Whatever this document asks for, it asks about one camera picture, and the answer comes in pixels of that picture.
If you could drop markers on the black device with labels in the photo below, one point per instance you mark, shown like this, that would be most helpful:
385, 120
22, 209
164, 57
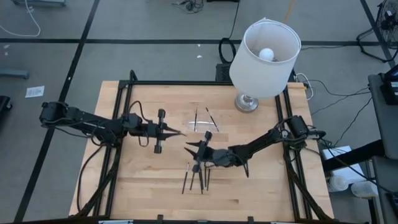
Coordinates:
391, 90

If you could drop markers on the clear acrylic organizer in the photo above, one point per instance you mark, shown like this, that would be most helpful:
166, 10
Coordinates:
202, 124

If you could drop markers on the black plastic edge clamp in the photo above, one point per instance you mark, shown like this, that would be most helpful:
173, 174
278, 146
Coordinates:
160, 217
250, 219

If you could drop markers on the grey side table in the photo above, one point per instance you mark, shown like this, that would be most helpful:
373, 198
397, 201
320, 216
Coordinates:
385, 124

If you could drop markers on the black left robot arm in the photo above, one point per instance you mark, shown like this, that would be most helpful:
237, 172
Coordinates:
87, 123

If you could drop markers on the black spoolie brush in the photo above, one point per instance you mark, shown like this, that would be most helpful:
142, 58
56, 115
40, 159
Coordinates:
212, 119

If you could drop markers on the black floor fan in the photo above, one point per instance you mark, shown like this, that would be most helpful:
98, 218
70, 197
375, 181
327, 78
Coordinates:
388, 15

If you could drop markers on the white box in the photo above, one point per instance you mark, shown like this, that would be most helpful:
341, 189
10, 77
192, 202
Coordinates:
351, 174

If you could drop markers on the white shade silver table lamp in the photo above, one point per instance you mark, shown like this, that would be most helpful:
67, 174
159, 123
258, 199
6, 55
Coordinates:
261, 74

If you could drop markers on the white paper roll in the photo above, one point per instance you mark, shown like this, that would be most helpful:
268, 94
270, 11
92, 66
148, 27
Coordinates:
363, 189
339, 183

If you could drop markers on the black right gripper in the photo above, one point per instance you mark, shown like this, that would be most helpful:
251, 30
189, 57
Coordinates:
217, 157

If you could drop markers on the black curved corner bracket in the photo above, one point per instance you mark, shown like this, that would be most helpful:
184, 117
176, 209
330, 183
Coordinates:
133, 76
292, 77

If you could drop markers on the silver aluminium bracket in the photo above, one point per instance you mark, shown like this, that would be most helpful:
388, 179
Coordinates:
115, 222
283, 222

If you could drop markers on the grey table foot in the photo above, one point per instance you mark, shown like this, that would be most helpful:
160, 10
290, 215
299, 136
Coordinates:
37, 2
14, 74

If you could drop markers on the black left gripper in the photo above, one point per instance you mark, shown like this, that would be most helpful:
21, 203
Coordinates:
152, 130

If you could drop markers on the black metal beam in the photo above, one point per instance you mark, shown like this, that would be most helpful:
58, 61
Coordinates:
351, 157

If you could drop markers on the black power strip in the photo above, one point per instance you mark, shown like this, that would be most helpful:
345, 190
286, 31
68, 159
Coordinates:
222, 73

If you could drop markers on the black aluminium table frame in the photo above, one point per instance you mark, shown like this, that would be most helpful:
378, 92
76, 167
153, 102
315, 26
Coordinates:
186, 82

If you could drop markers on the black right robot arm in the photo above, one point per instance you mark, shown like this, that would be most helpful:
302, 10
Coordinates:
261, 141

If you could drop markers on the white paper sheet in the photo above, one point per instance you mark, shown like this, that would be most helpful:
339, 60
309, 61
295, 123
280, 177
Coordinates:
35, 91

